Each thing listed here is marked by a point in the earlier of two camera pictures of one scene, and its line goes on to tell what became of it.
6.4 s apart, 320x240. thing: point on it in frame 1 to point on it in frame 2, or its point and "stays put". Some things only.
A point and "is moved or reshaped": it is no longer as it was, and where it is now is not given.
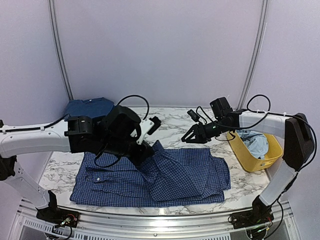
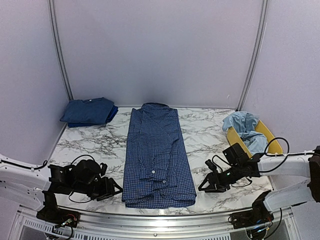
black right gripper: x=202 y=136 to x=208 y=189
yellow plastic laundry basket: x=275 y=152 stays put
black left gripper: x=146 y=153 to x=108 y=189
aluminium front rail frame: x=150 y=225 stays put
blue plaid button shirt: x=173 y=177 is moved or reshaped
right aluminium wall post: x=256 y=55 stays put
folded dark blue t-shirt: x=97 y=108 stays put
